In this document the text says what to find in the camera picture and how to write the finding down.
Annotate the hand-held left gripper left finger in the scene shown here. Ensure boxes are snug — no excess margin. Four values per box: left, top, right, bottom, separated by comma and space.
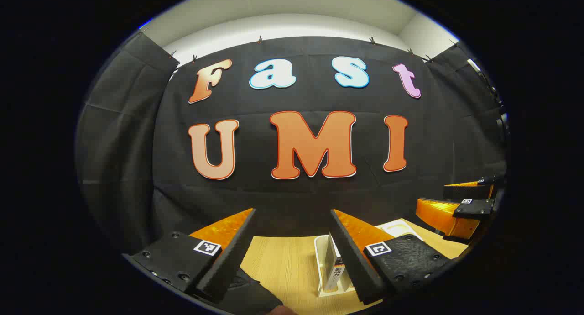
122, 208, 256, 305

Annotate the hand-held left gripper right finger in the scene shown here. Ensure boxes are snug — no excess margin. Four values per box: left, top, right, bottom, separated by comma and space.
330, 209, 458, 305

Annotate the grey portrait cover book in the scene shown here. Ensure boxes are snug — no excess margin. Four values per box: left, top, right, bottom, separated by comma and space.
323, 245, 344, 292

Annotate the white plastic bookshelf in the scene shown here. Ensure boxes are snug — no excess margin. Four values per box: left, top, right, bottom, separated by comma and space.
314, 218, 422, 298

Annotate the black schoolbag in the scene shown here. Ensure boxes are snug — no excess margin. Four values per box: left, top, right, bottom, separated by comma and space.
214, 267, 284, 315

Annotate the black backdrop cloth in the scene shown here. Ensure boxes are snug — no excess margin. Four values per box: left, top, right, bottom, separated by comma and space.
74, 31, 508, 256

